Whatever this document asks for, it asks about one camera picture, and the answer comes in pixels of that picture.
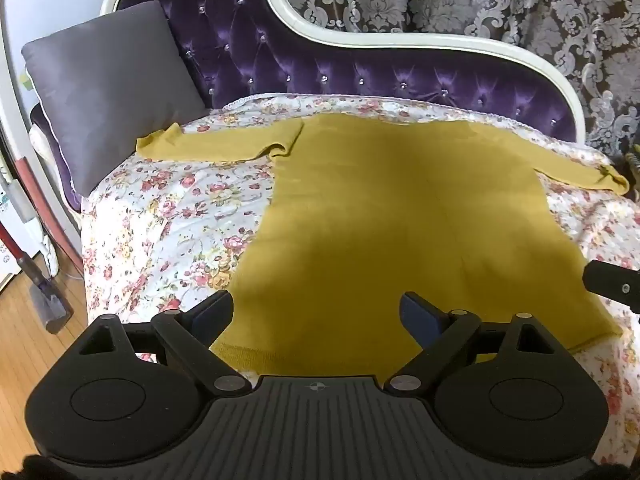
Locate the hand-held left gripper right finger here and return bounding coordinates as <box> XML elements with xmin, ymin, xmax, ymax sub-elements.
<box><xmin>384</xmin><ymin>291</ymin><xmax>563</xmax><ymax>394</ymax></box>

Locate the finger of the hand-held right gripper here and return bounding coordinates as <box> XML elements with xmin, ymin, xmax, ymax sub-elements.
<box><xmin>582</xmin><ymin>259</ymin><xmax>640</xmax><ymax>307</ymax></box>

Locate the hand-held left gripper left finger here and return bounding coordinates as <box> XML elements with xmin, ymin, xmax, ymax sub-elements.
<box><xmin>75</xmin><ymin>290</ymin><xmax>252</xmax><ymax>395</ymax></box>

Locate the mustard yellow knit sweater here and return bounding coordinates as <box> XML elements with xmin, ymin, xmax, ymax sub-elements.
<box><xmin>136</xmin><ymin>112</ymin><xmax>630</xmax><ymax>378</ymax></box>

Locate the floral printed blanket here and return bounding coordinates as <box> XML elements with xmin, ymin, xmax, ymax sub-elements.
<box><xmin>80</xmin><ymin>92</ymin><xmax>640</xmax><ymax>467</ymax></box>

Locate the white appliance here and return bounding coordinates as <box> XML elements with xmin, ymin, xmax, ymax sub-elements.
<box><xmin>0</xmin><ymin>157</ymin><xmax>53</xmax><ymax>288</ymax></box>

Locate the grey cushion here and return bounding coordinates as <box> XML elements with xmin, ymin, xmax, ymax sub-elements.
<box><xmin>21</xmin><ymin>0</ymin><xmax>207</xmax><ymax>197</ymax></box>

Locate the purple tufted sofa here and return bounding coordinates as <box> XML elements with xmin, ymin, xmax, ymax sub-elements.
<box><xmin>29</xmin><ymin>0</ymin><xmax>587</xmax><ymax>213</ymax></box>

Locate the grey damask patterned curtain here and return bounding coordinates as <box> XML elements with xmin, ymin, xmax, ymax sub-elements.
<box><xmin>272</xmin><ymin>0</ymin><xmax>640</xmax><ymax>161</ymax></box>

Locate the red handled floor mop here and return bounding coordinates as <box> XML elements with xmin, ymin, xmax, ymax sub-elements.
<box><xmin>0</xmin><ymin>156</ymin><xmax>75</xmax><ymax>334</ymax></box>

